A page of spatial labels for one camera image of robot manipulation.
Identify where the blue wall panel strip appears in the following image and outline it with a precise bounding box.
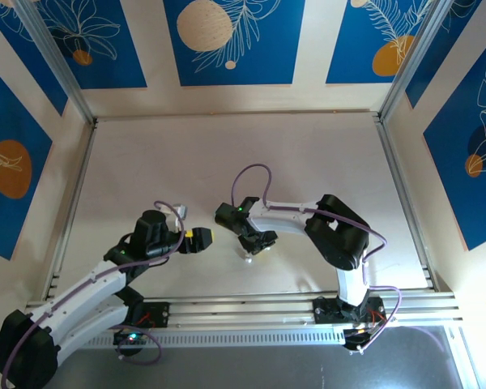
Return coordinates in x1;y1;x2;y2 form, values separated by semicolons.
0;7;69;118
404;0;484;109

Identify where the blue panel large orange oval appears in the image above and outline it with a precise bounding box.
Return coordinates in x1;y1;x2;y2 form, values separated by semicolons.
0;58;53;261

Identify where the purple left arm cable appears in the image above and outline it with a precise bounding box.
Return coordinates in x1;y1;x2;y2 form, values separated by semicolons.
0;200;186;389

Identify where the grey metal sheet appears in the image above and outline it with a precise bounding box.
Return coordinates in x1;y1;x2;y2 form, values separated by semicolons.
58;346;481;389

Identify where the blue panel small orange circle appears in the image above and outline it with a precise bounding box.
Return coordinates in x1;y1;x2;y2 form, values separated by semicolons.
0;0;148;90

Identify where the aluminium frame post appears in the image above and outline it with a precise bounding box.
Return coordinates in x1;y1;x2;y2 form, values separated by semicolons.
378;0;449;122
14;0;97;125

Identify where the blue panel dark flower outline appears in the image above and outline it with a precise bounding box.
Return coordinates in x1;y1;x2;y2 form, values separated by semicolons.
423;30;486;252

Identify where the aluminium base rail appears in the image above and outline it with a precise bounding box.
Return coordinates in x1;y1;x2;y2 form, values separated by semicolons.
22;289;458;337

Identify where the aluminium table side rail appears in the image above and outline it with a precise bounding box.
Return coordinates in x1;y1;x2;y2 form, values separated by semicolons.
44;121;98;301
374;115;437;291

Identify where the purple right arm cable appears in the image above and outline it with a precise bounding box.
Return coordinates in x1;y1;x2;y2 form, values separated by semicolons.
231;163;403;354

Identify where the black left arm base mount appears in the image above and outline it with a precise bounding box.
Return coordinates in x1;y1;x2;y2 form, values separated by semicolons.
121;301;171;330

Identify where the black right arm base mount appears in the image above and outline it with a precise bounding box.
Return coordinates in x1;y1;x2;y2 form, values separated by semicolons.
313;295;386;325

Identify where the blue panel beige circle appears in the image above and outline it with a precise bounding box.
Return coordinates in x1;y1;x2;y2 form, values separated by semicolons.
163;0;307;87

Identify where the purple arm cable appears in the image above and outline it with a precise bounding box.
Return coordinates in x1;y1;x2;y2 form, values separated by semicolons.
231;163;403;354
0;200;186;389

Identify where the slotted grey cable duct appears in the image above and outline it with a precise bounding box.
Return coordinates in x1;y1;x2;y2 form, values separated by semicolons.
80;328;347;350

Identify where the blue panel orange circle fern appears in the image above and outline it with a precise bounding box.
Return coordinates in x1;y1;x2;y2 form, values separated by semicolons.
326;0;437;85

